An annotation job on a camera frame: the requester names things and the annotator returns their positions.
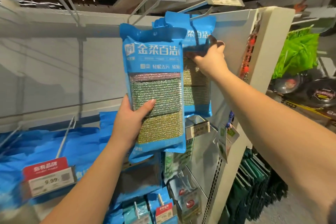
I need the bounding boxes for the blue steel-cloth packets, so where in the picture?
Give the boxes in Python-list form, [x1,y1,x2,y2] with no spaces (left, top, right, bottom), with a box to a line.
[73,111,163,203]

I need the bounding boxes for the hanging bright green bags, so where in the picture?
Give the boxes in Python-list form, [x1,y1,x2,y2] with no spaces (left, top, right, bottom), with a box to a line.
[271,27,321,80]

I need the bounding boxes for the blue green scouring pad packet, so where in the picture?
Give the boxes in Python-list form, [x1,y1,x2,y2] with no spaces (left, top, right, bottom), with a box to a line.
[119,22,189,163]
[153,11,217,118]

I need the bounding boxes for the clear packets with green print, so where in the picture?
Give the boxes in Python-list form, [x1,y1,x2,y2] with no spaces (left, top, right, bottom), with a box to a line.
[162,137,203,222]

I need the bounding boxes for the person's right hand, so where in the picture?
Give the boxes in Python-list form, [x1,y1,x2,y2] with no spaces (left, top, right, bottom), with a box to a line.
[192,42,232,81]

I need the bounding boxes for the striped sponge packets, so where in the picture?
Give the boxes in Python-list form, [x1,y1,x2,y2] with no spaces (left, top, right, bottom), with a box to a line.
[105,187,179,224]

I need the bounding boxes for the person's left hand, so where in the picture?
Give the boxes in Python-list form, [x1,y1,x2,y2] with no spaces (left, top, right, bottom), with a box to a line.
[110,94,156,155]

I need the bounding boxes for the yellowish price tag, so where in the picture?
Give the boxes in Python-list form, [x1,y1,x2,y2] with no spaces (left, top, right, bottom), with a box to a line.
[185,115,212,140]

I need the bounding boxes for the hanging red clip strip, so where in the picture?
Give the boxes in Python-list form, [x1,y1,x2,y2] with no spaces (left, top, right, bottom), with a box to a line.
[239,14,261,83]

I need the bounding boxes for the person's right forearm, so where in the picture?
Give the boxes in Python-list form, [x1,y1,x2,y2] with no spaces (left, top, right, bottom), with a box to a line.
[212,69,336,224]

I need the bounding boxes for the dark green goods pile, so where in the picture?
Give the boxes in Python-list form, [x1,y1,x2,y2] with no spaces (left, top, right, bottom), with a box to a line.
[218,148,288,224]

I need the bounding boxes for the red white price tag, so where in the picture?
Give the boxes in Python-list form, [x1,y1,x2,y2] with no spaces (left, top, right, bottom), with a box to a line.
[22,157,77,198]

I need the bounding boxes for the metal peg hook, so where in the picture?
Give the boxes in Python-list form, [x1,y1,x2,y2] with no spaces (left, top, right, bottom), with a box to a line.
[178,0,213,20]
[127,0,161,25]
[52,0,85,25]
[55,116,77,159]

